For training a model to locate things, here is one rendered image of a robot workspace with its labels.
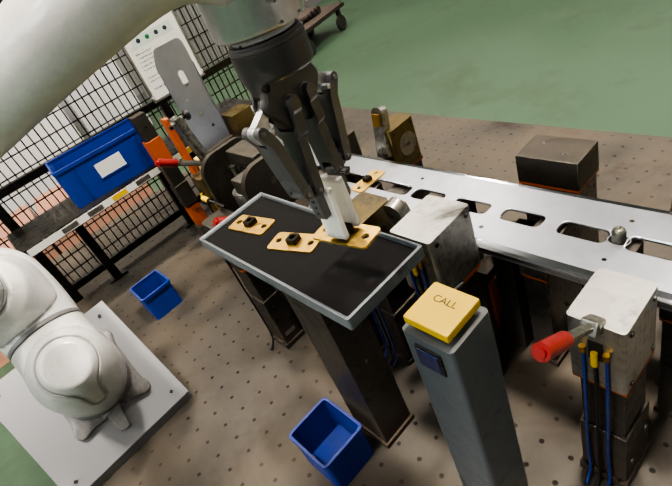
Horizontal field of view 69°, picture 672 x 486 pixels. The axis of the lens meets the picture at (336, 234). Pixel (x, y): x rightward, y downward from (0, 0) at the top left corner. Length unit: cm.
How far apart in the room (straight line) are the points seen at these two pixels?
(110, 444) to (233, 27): 102
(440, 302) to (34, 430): 100
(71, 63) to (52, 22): 2
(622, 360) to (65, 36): 62
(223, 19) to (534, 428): 81
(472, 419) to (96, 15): 53
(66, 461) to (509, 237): 103
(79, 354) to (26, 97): 75
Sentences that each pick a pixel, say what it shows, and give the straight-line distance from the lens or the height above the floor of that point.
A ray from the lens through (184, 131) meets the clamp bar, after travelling 134.
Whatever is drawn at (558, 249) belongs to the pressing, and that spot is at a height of 100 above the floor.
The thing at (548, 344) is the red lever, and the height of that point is 113.
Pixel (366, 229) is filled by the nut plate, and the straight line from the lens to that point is 58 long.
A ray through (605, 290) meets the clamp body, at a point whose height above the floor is 106.
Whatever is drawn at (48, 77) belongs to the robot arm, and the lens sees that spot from 33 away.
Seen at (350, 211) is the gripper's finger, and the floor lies 125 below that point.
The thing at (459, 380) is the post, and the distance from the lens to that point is 56.
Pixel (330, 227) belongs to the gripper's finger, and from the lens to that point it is 57.
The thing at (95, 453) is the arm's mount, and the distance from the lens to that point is 129.
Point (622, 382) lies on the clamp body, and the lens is 70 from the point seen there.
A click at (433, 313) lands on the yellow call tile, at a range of 54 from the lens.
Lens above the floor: 155
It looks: 34 degrees down
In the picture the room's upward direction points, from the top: 23 degrees counter-clockwise
